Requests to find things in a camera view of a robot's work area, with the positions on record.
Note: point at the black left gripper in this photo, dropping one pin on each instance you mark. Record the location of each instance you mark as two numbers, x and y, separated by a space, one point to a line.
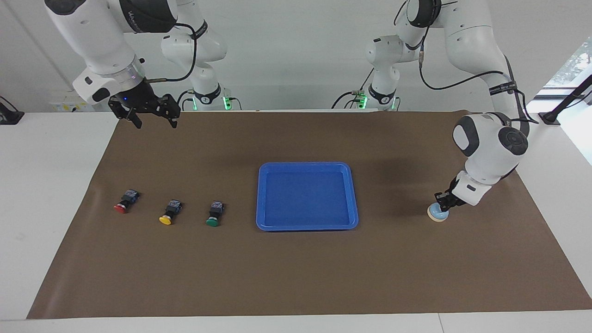
454 198

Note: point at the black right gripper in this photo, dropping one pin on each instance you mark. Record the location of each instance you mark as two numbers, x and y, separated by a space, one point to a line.
143 99

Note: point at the light blue desk bell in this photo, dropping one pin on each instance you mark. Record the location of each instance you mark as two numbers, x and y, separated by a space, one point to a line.
434 215

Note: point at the red push button switch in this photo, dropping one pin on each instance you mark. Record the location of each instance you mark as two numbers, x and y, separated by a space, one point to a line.
125 202

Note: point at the yellow push button switch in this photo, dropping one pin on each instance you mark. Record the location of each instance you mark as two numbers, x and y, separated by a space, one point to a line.
169 213

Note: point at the green push button switch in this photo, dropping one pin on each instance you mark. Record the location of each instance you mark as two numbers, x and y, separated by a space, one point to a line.
214 215

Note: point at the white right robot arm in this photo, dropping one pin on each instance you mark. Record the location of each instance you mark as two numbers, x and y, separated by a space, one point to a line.
101 41

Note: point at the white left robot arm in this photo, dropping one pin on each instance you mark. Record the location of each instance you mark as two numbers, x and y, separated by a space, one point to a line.
485 152

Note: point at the blue plastic tray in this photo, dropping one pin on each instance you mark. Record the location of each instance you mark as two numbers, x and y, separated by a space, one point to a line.
305 196

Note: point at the white power socket box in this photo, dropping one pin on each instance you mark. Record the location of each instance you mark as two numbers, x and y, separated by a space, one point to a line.
64 107

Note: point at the brown table mat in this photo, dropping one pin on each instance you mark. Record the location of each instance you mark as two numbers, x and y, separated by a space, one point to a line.
296 277

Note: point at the black camera stand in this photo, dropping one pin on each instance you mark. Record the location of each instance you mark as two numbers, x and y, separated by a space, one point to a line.
549 118

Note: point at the black clamp mount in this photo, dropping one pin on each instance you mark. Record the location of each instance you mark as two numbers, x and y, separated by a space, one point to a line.
9 118

